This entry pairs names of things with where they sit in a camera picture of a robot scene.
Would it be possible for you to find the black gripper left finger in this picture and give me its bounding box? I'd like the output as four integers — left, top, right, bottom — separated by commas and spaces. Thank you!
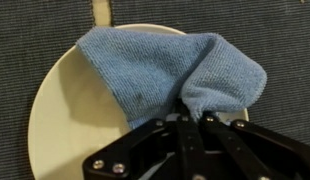
82, 99, 208, 180

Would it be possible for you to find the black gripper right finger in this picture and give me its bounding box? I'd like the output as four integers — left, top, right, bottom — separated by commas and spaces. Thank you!
199, 112, 310, 180

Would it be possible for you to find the blue towel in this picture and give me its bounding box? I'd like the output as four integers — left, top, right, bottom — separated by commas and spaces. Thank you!
76, 27, 267, 129

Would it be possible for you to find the dark blue placemat near towel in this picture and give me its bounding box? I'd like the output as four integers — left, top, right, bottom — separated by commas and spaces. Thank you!
0, 0, 94, 180

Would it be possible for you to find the dark blue placemat far side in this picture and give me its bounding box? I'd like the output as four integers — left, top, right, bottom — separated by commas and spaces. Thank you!
110, 0, 310, 145

